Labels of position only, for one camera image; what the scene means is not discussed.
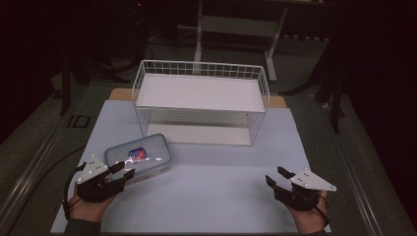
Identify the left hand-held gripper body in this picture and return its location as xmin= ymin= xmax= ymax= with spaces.
xmin=75 ymin=154 xmax=126 ymax=204

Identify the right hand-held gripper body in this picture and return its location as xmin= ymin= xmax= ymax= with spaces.
xmin=274 ymin=167 xmax=337 ymax=212

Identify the clear plastic lidded container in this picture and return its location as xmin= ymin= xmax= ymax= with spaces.
xmin=103 ymin=133 xmax=173 ymax=182

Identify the white wire shelf rack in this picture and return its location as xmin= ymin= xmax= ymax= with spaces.
xmin=131 ymin=59 xmax=270 ymax=148

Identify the person's left hand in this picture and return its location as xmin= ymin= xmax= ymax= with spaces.
xmin=68 ymin=183 xmax=116 ymax=223

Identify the person's right hand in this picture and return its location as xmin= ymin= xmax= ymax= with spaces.
xmin=285 ymin=190 xmax=329 ymax=235

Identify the black tripod stand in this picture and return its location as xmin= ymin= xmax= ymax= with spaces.
xmin=278 ymin=38 xmax=347 ymax=135

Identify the white metal stand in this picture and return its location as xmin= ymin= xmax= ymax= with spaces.
xmin=192 ymin=0 xmax=289 ymax=83

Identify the black floor cable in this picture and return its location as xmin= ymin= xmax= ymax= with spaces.
xmin=6 ymin=144 xmax=87 ymax=236

